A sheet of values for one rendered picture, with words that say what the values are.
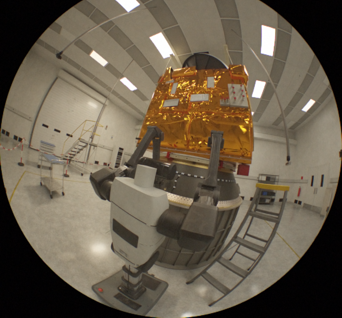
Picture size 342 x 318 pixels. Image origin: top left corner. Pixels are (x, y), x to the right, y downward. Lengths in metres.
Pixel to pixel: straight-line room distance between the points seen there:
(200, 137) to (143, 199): 1.24
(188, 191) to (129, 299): 1.42
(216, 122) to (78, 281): 2.73
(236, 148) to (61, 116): 8.25
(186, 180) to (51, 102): 8.15
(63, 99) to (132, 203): 7.98
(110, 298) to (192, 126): 2.29
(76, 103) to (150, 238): 8.07
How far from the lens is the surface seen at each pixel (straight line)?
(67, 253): 1.91
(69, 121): 7.89
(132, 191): 0.33
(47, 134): 7.90
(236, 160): 1.38
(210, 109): 1.62
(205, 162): 1.35
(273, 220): 1.16
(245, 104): 1.67
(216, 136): 0.58
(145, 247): 0.41
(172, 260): 1.81
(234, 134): 1.41
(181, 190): 1.21
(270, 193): 7.57
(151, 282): 1.42
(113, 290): 1.36
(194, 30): 3.79
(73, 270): 1.77
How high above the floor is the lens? 1.57
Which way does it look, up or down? 10 degrees up
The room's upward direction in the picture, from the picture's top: 13 degrees clockwise
